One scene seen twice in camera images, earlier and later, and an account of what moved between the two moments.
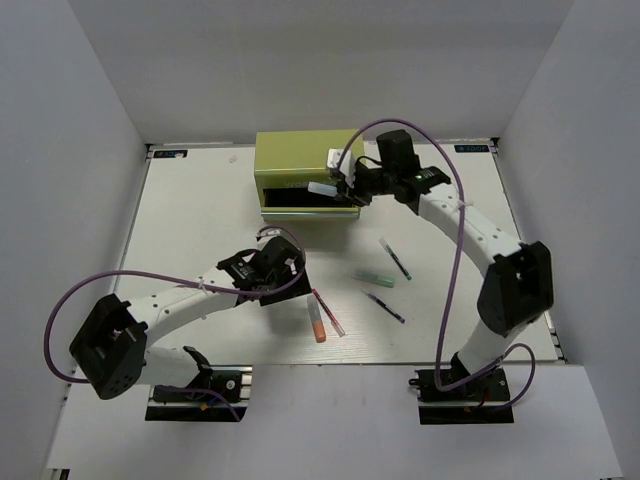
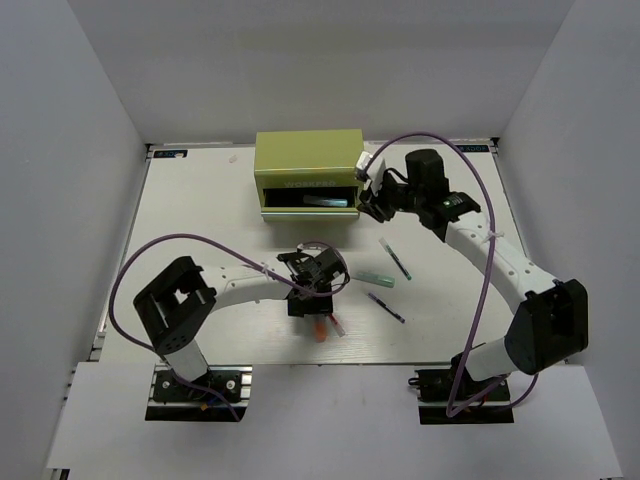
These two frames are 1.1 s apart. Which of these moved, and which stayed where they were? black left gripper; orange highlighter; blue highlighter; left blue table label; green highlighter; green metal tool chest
Moved: black left gripper; blue highlighter
Stayed: green highlighter; green metal tool chest; left blue table label; orange highlighter
